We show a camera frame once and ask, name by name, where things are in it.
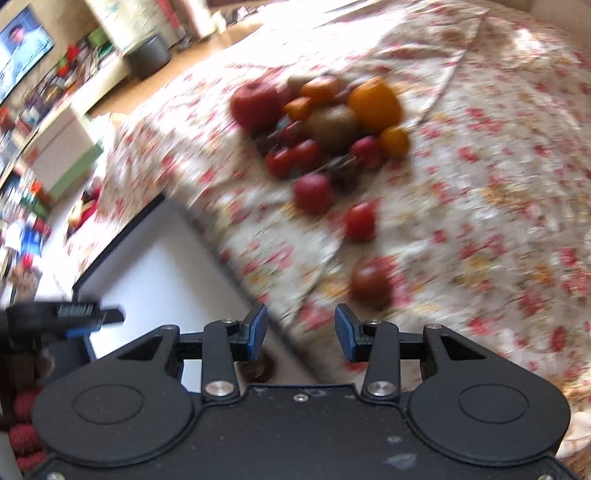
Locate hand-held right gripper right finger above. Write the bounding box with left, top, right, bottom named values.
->
left=335, top=304, right=497, bottom=400

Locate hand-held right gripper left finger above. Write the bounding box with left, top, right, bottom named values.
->
left=105, top=303, right=269, bottom=401

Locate brown round fruit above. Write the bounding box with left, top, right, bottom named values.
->
left=237, top=354, right=274, bottom=382

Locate dark red tomato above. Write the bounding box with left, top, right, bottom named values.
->
left=349, top=258, right=393, bottom=309

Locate white box with black rim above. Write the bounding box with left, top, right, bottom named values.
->
left=72, top=193, right=319, bottom=386

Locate cluttered shelf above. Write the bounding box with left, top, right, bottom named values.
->
left=0, top=32, right=125, bottom=296

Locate red and black toy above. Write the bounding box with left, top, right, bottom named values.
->
left=68, top=185, right=105, bottom=234

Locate pile of assorted fruit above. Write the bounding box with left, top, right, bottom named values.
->
left=194, top=7, right=488, bottom=310

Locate red knitted cloth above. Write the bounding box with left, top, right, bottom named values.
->
left=0, top=385, right=48, bottom=472

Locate red plum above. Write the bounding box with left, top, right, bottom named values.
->
left=293, top=173, right=336, bottom=216

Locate dark purple plum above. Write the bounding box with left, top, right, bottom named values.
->
left=325, top=156, right=363, bottom=193
left=255, top=131, right=281, bottom=156

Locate white and green cabinet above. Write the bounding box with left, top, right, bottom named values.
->
left=33, top=107, right=105, bottom=200

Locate small tangerine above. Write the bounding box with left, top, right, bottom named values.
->
left=283, top=97, right=317, bottom=122
left=379, top=126, right=411, bottom=159

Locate floral bedsheet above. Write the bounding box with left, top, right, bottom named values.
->
left=65, top=0, right=591, bottom=467

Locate red apple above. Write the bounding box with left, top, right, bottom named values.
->
left=230, top=80, right=283, bottom=134

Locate large orange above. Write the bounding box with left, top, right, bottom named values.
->
left=347, top=77, right=403, bottom=134

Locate grey waste bin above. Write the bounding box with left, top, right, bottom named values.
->
left=124, top=36, right=172, bottom=79

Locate television screen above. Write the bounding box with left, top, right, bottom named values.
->
left=0, top=4, right=55, bottom=105

